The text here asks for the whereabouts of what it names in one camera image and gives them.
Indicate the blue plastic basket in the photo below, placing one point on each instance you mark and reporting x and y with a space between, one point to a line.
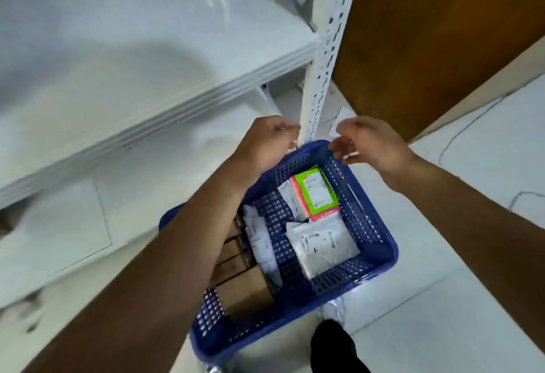
370 232

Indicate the red mailer bag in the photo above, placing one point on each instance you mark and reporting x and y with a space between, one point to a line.
323 216

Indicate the white paper sheet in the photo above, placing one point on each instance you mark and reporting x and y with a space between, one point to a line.
340 119

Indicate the person's right forearm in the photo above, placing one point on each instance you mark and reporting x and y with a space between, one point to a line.
489 236

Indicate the person's right leg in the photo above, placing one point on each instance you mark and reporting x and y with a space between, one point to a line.
336 351

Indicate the person's left forearm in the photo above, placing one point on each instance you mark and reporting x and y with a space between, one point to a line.
149 279

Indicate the person's right hand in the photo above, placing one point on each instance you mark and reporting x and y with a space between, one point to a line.
379 149

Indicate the green mailer bag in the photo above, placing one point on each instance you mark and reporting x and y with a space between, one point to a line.
317 189

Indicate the person's left hand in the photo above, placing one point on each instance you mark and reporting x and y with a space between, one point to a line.
266 143

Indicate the white metal shelf rack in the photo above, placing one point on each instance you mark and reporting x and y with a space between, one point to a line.
127 45

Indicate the light blue mailer bag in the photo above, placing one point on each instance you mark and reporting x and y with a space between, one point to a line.
287 196

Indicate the small clear bottle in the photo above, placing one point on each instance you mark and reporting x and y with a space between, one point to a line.
213 369

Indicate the white mailer bag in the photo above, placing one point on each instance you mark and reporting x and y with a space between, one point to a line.
323 249

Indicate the white right shoe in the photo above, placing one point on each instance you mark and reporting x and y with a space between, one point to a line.
334 309

